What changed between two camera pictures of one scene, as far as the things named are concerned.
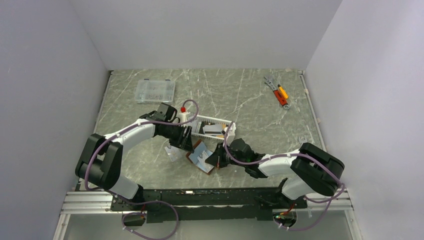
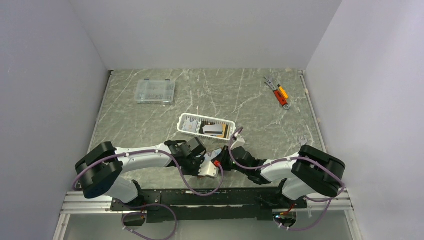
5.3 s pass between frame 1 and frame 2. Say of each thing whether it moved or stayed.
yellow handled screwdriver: stayed
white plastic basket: moved
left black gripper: moved
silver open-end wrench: stayed
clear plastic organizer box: stayed
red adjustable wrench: stayed
